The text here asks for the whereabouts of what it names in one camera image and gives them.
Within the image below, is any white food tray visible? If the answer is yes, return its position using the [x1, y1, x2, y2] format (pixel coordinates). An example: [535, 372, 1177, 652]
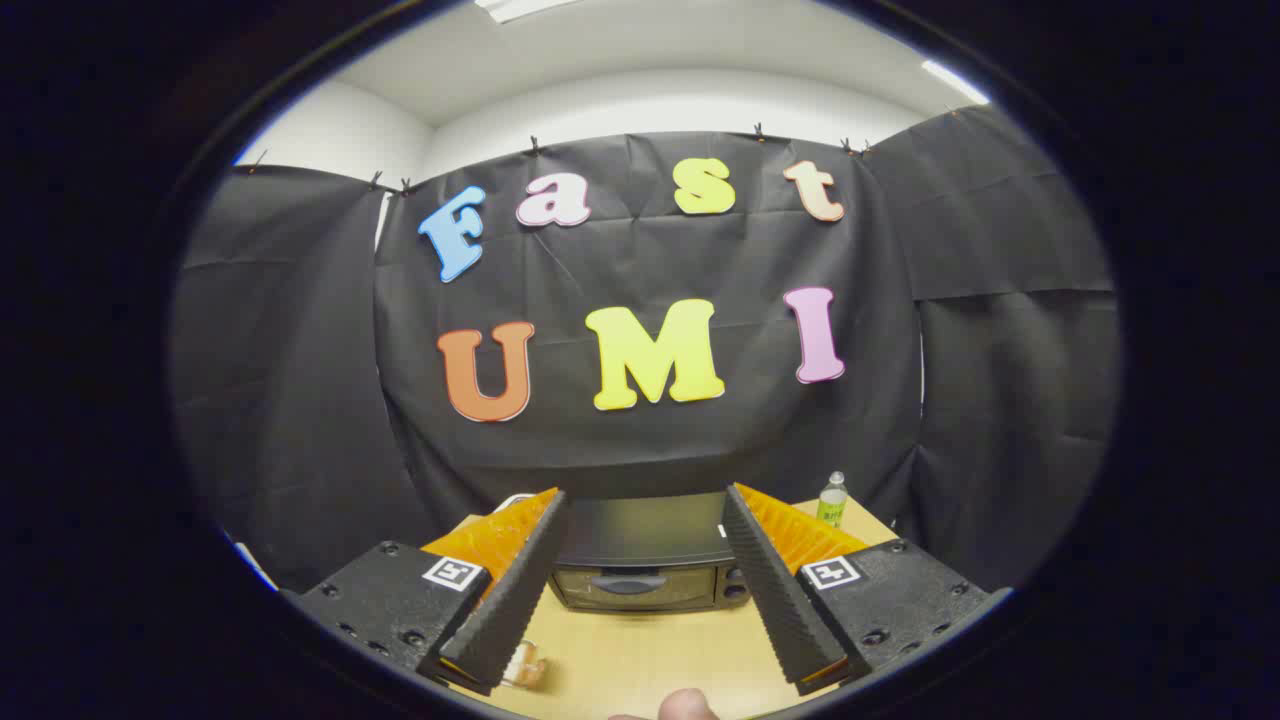
[498, 640, 549, 693]

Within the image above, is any black toaster oven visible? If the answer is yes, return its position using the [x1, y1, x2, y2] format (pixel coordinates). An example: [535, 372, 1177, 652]
[545, 492, 753, 613]

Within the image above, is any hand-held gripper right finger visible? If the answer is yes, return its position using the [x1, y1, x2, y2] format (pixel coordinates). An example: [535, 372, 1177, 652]
[720, 483, 1001, 698]

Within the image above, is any ceiling light panel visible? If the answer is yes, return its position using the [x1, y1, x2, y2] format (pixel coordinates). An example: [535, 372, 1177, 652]
[475, 0, 581, 23]

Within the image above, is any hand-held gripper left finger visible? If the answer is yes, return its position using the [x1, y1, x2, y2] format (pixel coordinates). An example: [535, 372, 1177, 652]
[285, 487, 571, 698]

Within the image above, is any green label drink bottle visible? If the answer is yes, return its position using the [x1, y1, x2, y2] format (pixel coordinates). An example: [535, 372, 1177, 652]
[816, 471, 849, 529]

